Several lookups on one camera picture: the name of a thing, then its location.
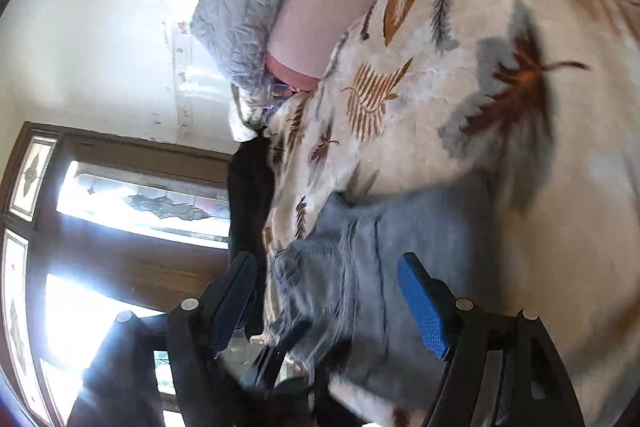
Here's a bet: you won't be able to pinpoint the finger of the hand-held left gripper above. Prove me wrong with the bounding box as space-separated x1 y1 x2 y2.
241 319 321 400

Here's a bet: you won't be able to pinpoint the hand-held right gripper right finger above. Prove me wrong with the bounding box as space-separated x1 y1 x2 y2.
398 251 586 427

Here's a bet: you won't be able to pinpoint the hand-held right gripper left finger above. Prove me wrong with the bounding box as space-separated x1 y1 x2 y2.
67 251 259 427

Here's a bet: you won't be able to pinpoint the blue denim pants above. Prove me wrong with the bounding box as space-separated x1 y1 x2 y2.
270 186 502 408

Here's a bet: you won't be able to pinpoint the wooden stained glass door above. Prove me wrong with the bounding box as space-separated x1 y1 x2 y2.
0 122 237 427

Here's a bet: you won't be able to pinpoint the large black cloth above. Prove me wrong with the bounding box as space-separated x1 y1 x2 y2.
227 138 277 339

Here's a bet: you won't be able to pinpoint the leaf print blanket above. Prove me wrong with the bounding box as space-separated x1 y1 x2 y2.
234 0 640 427

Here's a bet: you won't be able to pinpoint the colourful printed packet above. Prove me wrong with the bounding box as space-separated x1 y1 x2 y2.
267 82 294 114

